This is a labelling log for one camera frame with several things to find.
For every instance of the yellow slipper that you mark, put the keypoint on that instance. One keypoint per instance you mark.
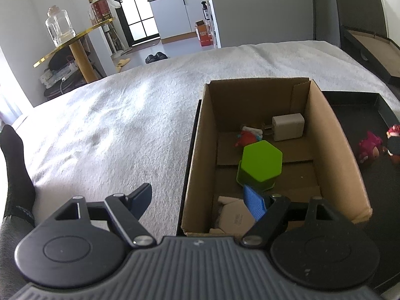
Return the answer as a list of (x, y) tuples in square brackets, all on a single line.
[(122, 64)]

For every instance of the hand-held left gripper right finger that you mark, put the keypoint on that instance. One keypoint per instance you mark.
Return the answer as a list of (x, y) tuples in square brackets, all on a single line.
[(254, 202)]

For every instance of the person's left leg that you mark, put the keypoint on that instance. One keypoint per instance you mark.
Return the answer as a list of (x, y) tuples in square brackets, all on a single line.
[(15, 168)]

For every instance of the grey sofa chair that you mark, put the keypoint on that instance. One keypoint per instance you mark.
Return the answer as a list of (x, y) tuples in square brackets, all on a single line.
[(356, 6)]

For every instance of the black tray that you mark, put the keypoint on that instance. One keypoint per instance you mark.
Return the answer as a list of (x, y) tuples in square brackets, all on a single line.
[(376, 193)]

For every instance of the blue and red figurine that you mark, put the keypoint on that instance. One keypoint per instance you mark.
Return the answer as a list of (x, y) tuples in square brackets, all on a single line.
[(247, 137)]

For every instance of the green hexagonal box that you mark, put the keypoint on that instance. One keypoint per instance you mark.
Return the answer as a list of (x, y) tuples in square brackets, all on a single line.
[(261, 162)]

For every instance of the white blanket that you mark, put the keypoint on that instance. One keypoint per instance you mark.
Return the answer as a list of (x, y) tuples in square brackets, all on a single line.
[(109, 131)]

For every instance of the orange box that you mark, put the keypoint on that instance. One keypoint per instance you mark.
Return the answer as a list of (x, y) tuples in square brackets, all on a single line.
[(204, 34)]

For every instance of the small brown-faced figurine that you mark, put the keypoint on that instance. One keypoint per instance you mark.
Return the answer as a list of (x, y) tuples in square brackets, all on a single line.
[(394, 132)]

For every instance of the white power strip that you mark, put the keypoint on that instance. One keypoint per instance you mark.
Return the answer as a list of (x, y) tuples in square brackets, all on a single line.
[(57, 76)]

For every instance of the black slipper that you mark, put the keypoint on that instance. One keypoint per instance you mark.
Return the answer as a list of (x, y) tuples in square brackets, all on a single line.
[(151, 58), (161, 55)]

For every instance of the glass jar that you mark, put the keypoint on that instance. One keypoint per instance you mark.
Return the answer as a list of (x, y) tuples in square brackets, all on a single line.
[(61, 26)]

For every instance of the white charger plug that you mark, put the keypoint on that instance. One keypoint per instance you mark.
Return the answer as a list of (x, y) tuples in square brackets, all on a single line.
[(287, 126)]

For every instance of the gold round table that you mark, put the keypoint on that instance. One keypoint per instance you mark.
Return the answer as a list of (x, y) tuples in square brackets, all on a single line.
[(78, 53)]

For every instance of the spray bottle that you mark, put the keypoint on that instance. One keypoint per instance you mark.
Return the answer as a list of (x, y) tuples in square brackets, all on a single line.
[(205, 12)]

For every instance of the brown cardboard box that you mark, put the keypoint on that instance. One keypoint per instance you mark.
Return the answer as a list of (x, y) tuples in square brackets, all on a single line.
[(331, 150)]

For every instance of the red box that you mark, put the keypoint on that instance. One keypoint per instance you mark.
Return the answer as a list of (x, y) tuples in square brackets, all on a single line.
[(101, 11)]

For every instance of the pink figurine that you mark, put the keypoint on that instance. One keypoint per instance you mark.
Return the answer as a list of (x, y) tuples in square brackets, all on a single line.
[(368, 145)]

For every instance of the wooden framed board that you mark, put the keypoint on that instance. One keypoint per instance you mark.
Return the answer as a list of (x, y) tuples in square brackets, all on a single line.
[(375, 45)]

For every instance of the black-framed glass door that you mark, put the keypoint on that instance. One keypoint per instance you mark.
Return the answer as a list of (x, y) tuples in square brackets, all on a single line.
[(137, 6)]

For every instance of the white kitchen cabinet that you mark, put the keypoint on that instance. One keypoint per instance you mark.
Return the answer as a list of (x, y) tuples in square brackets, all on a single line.
[(175, 14)]

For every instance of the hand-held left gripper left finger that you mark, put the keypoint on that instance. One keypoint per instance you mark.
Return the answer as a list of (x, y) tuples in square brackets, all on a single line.
[(140, 200)]

